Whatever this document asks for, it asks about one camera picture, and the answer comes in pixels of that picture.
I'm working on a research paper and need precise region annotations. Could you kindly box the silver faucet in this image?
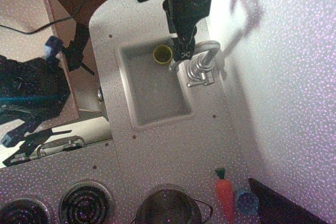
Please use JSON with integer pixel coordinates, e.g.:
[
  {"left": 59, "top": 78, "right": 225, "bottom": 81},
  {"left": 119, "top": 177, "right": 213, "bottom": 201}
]
[{"left": 168, "top": 40, "right": 221, "bottom": 88}]

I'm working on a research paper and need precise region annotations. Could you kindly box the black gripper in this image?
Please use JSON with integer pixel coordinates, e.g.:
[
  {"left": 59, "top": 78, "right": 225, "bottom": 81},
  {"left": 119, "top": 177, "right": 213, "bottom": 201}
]
[{"left": 167, "top": 0, "right": 212, "bottom": 61}]

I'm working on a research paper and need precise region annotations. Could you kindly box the black spiral burner left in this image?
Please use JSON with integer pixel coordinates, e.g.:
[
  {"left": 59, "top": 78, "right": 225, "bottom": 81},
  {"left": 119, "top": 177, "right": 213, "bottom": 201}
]
[{"left": 1, "top": 197, "right": 51, "bottom": 224}]

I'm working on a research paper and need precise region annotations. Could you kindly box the blue plastic cup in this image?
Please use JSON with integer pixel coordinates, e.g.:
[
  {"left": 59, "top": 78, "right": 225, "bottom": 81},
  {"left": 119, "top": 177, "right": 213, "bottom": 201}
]
[{"left": 234, "top": 188, "right": 259, "bottom": 216}]

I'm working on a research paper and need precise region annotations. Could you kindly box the yellow-green plastic cup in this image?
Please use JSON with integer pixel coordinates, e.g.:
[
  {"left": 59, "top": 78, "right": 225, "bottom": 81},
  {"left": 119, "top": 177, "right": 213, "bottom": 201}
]
[{"left": 153, "top": 45, "right": 173, "bottom": 65}]

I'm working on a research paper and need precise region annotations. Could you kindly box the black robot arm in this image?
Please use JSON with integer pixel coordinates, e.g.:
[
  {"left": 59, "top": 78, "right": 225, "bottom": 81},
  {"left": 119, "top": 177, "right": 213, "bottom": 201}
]
[{"left": 163, "top": 0, "right": 212, "bottom": 62}]

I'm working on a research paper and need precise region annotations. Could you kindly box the dark metal pot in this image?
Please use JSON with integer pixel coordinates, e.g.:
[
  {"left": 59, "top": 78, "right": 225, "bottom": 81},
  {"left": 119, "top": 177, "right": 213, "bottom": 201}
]
[{"left": 131, "top": 188, "right": 214, "bottom": 223}]

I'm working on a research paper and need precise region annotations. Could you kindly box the blue-tipped black clamp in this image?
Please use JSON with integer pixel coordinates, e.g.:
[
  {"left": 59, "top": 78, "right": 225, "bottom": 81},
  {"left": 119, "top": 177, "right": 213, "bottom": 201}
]
[{"left": 1, "top": 119, "right": 72, "bottom": 167}]

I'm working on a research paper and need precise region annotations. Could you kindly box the orange toy carrot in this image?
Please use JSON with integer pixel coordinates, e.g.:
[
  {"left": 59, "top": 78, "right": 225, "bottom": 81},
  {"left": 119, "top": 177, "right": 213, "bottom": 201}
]
[{"left": 215, "top": 168, "right": 235, "bottom": 223}]

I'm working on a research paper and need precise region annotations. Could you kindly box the black spiral stove burner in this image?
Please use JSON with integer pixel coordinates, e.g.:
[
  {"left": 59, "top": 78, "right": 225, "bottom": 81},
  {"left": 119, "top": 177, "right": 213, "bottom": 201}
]
[{"left": 58, "top": 180, "right": 116, "bottom": 223}]

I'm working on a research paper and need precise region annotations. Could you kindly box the silver oven door handle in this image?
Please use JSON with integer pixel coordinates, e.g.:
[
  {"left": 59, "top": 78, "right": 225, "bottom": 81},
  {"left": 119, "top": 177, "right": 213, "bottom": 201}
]
[{"left": 36, "top": 135, "right": 86, "bottom": 158}]

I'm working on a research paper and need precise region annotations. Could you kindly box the black camera tripod clamp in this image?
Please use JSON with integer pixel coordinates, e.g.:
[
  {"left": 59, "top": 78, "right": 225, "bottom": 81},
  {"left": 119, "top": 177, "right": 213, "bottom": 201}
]
[{"left": 62, "top": 23, "right": 95, "bottom": 76}]

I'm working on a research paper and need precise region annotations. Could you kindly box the grey toy sink basin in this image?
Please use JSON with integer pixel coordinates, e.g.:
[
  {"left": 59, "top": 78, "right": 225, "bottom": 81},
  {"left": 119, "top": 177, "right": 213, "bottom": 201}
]
[{"left": 115, "top": 37, "right": 193, "bottom": 130}]

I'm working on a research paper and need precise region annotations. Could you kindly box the black bag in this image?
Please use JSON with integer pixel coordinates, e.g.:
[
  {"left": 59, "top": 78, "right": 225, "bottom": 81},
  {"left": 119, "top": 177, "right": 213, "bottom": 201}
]
[{"left": 1, "top": 56, "right": 70, "bottom": 124}]

